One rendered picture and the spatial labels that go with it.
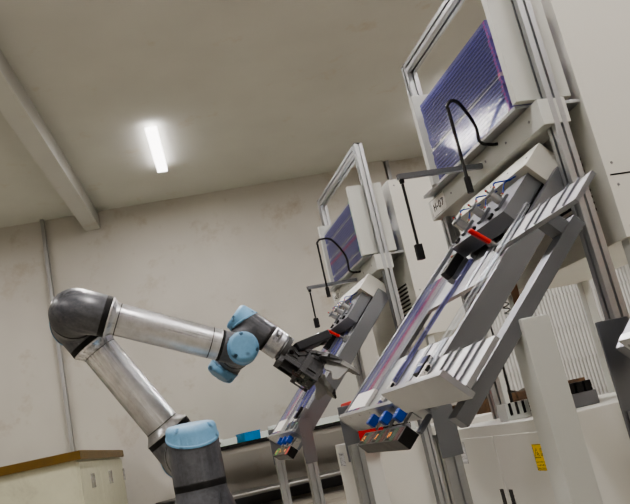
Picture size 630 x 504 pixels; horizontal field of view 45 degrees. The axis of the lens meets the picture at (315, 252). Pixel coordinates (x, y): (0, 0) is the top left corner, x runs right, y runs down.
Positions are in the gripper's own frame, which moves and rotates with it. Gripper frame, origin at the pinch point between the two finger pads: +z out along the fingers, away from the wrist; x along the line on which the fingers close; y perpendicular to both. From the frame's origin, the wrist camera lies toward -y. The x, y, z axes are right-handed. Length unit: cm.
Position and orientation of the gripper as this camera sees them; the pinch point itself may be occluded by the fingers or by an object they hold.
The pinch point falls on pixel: (349, 385)
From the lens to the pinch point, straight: 200.3
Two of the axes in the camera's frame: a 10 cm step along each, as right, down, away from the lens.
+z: 8.3, 5.6, 0.2
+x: 3.9, -5.4, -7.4
